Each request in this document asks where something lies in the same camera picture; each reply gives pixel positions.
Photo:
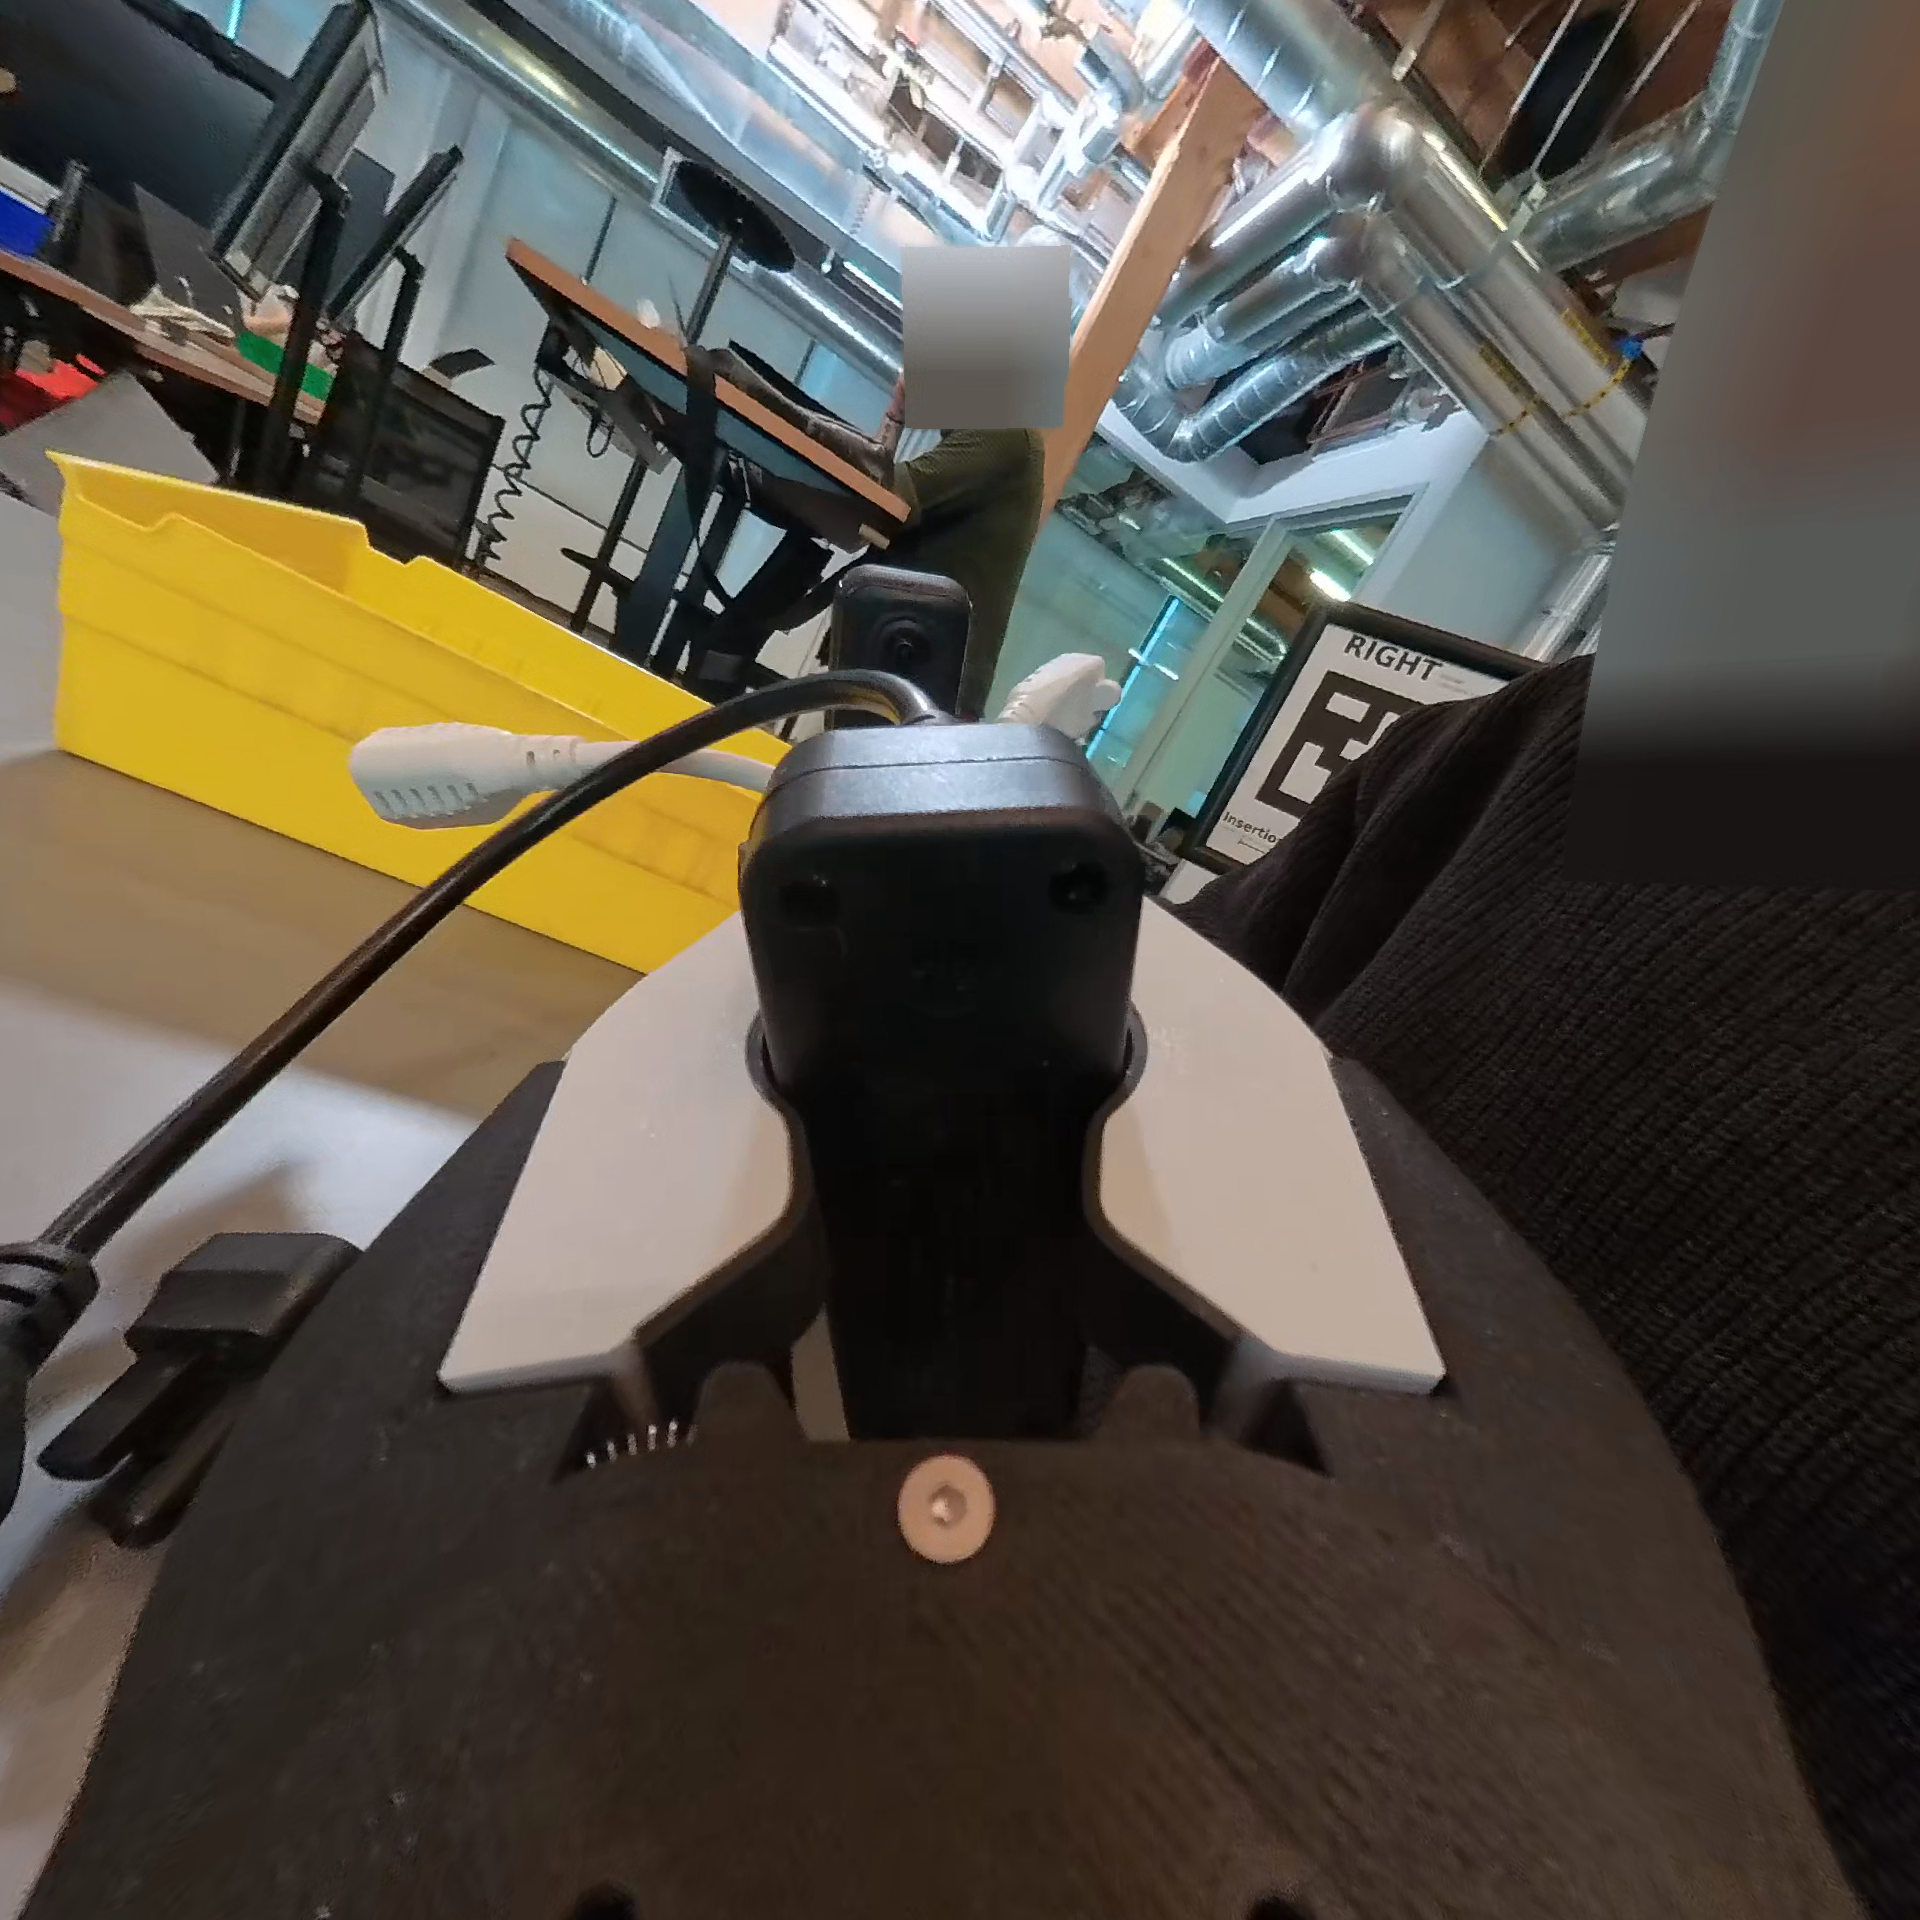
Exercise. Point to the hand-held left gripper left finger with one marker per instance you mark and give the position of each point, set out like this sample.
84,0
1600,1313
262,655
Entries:
630,1185

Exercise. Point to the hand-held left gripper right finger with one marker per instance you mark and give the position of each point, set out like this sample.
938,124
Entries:
1259,1185

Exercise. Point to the black socket block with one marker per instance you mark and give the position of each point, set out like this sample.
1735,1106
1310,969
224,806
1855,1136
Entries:
930,975

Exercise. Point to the yellow plastic bin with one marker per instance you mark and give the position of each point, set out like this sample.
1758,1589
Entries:
224,630

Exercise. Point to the black three-prong plug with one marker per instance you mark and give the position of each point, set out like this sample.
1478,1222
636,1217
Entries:
224,1306

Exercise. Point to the black framed printed sign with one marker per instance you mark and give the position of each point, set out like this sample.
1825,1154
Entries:
1350,721

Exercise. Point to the person's torso in black sweater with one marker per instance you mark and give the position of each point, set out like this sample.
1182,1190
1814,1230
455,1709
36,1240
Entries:
1723,1276

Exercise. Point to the black mesh office chair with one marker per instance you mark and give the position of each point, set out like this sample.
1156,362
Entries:
412,452

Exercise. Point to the black monitor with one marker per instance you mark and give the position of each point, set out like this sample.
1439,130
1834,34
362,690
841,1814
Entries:
299,149

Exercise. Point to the wooden work table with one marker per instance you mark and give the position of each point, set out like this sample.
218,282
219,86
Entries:
150,322

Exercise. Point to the black round pedestal lamp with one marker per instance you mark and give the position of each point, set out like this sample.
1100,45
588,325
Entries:
732,210

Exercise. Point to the silver ventilation duct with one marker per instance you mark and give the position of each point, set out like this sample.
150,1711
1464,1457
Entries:
1350,225

